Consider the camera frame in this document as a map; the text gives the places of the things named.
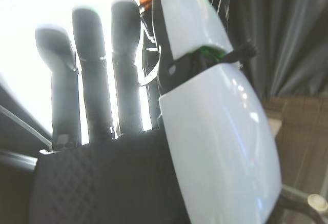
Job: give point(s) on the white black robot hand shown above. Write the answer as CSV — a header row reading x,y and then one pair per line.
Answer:
x,y
220,137

